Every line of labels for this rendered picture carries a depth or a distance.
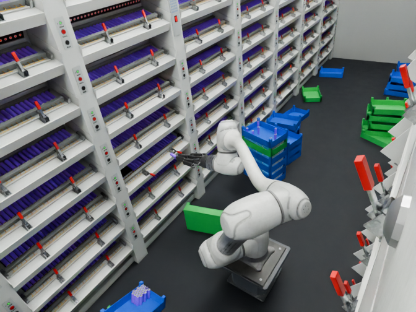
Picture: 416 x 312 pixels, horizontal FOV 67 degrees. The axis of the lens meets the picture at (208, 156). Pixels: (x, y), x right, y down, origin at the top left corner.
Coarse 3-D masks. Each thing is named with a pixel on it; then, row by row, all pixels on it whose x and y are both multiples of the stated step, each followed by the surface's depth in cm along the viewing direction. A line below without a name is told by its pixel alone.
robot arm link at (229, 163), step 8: (224, 152) 161; (232, 152) 161; (216, 160) 165; (224, 160) 161; (232, 160) 160; (240, 160) 160; (216, 168) 166; (224, 168) 162; (232, 168) 160; (240, 168) 160
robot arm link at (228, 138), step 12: (228, 120) 159; (228, 132) 155; (228, 144) 155; (240, 144) 147; (240, 156) 145; (252, 156) 143; (252, 168) 138; (252, 180) 136; (264, 180) 129; (276, 180) 123
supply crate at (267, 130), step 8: (248, 128) 253; (256, 128) 257; (264, 128) 256; (272, 128) 249; (248, 136) 246; (256, 136) 238; (264, 136) 246; (272, 136) 245; (280, 136) 234; (264, 144) 235; (272, 144) 231
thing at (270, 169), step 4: (284, 156) 251; (284, 160) 252; (260, 164) 250; (276, 164) 246; (280, 164) 250; (264, 168) 248; (268, 168) 244; (272, 168) 245; (276, 168) 249; (268, 172) 247
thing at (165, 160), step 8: (176, 128) 221; (176, 136) 223; (184, 136) 221; (176, 144) 218; (184, 144) 219; (168, 152) 211; (176, 152) 212; (160, 160) 205; (168, 160) 208; (152, 168) 199; (160, 168) 204; (144, 176) 193; (152, 176) 200; (128, 184) 187; (136, 184) 188; (128, 192) 183
